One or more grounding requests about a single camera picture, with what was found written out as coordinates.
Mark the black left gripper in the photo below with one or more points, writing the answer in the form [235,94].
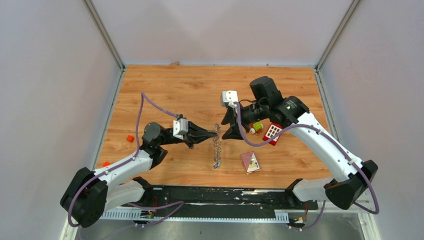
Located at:
[190,138]

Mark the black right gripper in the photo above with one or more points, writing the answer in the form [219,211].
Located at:
[232,132]

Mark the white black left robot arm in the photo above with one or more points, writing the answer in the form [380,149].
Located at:
[93,192]

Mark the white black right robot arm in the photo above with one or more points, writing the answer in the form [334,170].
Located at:
[351,177]

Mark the toy brick car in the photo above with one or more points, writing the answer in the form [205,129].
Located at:
[256,128]

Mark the playing card box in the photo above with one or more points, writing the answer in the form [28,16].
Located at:
[250,162]

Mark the red white toy brick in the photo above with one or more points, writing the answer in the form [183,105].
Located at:
[272,131]

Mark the small orange brick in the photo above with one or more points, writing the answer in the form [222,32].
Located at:
[130,138]

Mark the orange red brick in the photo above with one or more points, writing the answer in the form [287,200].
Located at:
[105,164]

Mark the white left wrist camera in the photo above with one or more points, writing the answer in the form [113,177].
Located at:
[180,127]

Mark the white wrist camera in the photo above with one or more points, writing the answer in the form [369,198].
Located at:
[180,127]
[229,98]

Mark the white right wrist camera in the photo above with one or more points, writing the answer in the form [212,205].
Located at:
[229,98]

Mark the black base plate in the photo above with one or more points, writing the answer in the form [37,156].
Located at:
[224,202]

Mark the slotted white cable duct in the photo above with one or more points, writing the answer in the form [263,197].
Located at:
[280,217]

